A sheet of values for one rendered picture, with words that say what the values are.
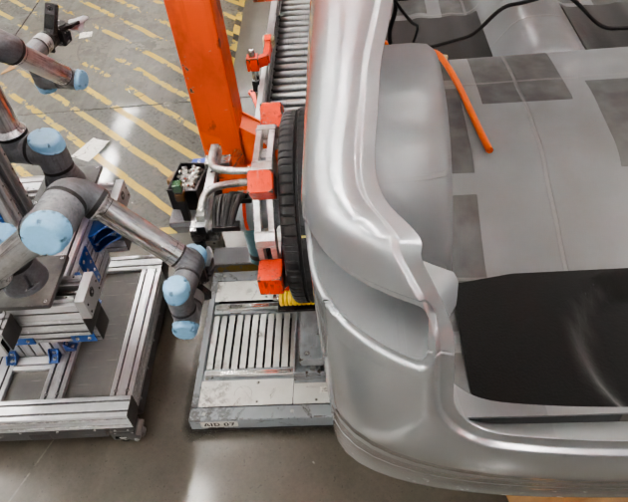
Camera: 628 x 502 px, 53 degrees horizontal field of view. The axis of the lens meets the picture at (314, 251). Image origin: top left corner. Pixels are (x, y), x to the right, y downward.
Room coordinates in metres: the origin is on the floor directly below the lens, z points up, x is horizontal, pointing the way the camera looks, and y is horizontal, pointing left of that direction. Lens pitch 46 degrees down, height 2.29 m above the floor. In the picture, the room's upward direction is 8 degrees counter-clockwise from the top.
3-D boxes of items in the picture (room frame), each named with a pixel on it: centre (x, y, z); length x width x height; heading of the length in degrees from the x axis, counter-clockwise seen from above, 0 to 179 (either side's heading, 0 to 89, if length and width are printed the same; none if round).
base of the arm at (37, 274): (1.47, 0.96, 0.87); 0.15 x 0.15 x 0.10
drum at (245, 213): (1.64, 0.18, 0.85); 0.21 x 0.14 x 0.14; 84
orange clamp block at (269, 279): (1.32, 0.14, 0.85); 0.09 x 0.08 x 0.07; 174
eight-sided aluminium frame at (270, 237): (1.63, 0.11, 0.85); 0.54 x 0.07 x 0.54; 174
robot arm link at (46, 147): (1.97, 0.92, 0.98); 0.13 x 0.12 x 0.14; 70
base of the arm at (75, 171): (1.97, 0.91, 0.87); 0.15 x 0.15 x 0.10
